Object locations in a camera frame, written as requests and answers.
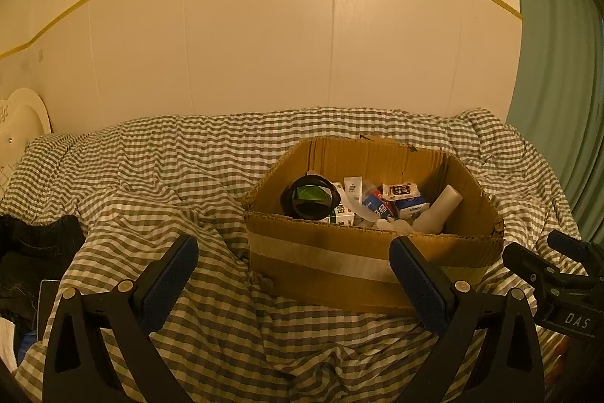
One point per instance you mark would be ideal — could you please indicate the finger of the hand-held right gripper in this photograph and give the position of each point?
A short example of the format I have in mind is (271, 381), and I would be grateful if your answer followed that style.
(573, 247)
(526, 263)

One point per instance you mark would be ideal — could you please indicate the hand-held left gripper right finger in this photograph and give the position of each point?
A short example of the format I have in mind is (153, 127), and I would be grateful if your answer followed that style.
(417, 285)

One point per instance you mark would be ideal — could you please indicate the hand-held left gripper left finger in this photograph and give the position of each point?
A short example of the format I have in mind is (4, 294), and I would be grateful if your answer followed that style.
(172, 285)

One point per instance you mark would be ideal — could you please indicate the small white bottle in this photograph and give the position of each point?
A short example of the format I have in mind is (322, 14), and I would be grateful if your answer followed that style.
(394, 224)

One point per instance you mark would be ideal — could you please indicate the blue white box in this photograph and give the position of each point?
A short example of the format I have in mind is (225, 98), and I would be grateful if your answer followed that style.
(410, 208)

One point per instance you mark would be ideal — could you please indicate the white plastic bottle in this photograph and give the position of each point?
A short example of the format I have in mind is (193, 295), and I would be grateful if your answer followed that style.
(439, 207)

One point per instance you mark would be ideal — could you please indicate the brown cardboard box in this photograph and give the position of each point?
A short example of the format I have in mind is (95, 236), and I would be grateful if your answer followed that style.
(330, 261)

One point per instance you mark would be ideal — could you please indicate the green medicine box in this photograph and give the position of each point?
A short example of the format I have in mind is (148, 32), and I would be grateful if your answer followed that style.
(344, 216)

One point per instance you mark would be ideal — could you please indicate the small white tube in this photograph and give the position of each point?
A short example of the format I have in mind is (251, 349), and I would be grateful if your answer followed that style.
(352, 190)

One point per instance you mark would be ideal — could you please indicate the black round container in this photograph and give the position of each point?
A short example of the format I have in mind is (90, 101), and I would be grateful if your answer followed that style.
(289, 197)

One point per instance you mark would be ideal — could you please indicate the smartphone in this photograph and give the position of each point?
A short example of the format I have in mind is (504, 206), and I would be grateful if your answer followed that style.
(47, 304)

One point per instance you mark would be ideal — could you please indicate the green checked blanket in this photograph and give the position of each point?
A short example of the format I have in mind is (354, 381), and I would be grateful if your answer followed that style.
(165, 157)

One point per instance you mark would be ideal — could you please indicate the black clothing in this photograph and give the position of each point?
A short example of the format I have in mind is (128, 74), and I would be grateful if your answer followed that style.
(28, 252)

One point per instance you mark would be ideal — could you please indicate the green curtain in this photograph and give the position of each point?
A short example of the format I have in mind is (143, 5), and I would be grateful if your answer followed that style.
(557, 77)

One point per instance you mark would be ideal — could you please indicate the white paper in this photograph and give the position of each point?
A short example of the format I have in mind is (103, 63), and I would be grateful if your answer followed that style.
(5, 346)

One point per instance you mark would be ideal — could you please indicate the white quilted pillow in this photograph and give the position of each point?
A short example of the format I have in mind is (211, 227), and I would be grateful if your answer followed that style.
(8, 176)

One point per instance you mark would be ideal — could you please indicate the white headboard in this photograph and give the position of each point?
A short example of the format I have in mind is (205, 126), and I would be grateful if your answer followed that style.
(26, 115)

